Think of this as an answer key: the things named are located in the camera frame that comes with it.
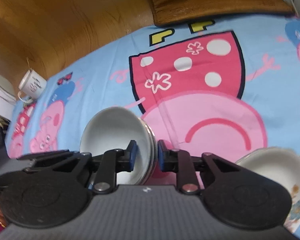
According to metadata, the white ceramic bowl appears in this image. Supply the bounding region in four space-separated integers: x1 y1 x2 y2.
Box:
79 107 157 185

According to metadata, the white floral plate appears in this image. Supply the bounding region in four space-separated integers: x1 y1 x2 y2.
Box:
236 147 300 233

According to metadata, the blue cartoon pig tablecloth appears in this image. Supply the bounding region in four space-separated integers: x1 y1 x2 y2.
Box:
5 13 300 239

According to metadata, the wood grain wall panel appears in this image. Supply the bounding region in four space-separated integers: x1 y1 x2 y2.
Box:
0 0 153 88

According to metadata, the white enamel mug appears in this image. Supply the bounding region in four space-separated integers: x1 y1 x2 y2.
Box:
17 57 47 105

